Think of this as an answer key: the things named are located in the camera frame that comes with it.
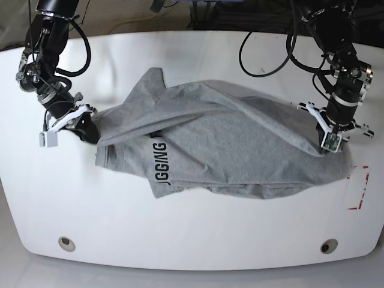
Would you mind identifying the right table grommet hole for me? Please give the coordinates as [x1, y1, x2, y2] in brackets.
[320, 239, 338, 254]

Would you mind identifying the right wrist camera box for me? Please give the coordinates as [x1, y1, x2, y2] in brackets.
[39, 131, 58, 148]

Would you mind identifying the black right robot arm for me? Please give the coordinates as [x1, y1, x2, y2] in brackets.
[16, 1, 100, 147]

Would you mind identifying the table grommet hole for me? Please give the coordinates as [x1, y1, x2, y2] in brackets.
[320, 239, 338, 254]
[58, 237, 76, 252]

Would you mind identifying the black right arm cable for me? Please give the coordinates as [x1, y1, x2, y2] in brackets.
[55, 10, 92, 77]

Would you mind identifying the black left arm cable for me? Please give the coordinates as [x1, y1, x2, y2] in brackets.
[239, 28, 331, 100]

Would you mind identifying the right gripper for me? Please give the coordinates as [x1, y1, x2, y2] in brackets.
[44, 94, 100, 144]

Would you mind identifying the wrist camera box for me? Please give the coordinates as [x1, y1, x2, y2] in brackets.
[39, 131, 58, 148]
[320, 131, 342, 153]

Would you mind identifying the yellow cable on floor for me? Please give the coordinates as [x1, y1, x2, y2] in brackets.
[103, 14, 157, 34]

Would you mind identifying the left table grommet hole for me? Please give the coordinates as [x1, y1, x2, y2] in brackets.
[58, 237, 76, 252]

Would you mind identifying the red tape marking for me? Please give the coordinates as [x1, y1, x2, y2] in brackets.
[343, 166, 370, 211]

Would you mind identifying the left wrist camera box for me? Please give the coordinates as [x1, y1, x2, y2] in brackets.
[320, 131, 342, 153]

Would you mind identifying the grey T-shirt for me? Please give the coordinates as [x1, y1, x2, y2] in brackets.
[94, 68, 352, 199]

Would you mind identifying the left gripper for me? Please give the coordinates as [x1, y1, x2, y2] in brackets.
[297, 102, 374, 141]

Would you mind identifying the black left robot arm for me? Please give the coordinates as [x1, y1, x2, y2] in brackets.
[296, 1, 373, 141]

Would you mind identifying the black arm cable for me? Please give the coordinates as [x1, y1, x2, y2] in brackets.
[55, 10, 92, 77]
[239, 28, 331, 100]

